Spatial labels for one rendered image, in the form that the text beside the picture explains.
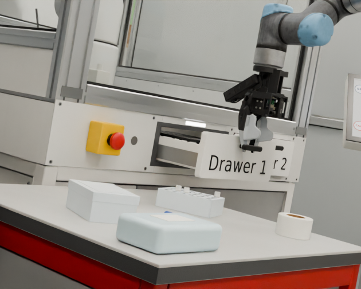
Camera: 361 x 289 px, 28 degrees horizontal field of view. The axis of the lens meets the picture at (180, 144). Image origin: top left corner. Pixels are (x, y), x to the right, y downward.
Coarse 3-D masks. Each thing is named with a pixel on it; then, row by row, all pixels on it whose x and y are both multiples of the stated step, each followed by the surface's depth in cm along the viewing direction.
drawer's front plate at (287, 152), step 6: (276, 144) 216; (282, 144) 219; (288, 144) 221; (294, 144) 223; (276, 150) 217; (282, 150) 219; (288, 150) 222; (276, 156) 217; (282, 156) 220; (288, 156) 222; (276, 162) 218; (282, 162) 220; (288, 162) 223; (276, 168) 218; (282, 168) 221; (288, 168) 223; (270, 174) 217; (276, 174) 219; (282, 174) 221; (288, 174) 224
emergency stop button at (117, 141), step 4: (116, 132) 161; (112, 136) 160; (116, 136) 160; (120, 136) 161; (112, 140) 160; (116, 140) 160; (120, 140) 161; (124, 140) 162; (112, 144) 160; (116, 144) 161; (120, 144) 161; (112, 148) 161; (116, 148) 161; (120, 148) 162
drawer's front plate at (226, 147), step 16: (208, 144) 170; (224, 144) 174; (272, 144) 189; (208, 160) 171; (240, 160) 180; (256, 160) 185; (272, 160) 190; (208, 176) 172; (224, 176) 176; (240, 176) 181; (256, 176) 186
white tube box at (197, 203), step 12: (168, 192) 151; (180, 192) 152; (192, 192) 156; (156, 204) 152; (168, 204) 151; (180, 204) 150; (192, 204) 149; (204, 204) 148; (216, 204) 150; (204, 216) 148
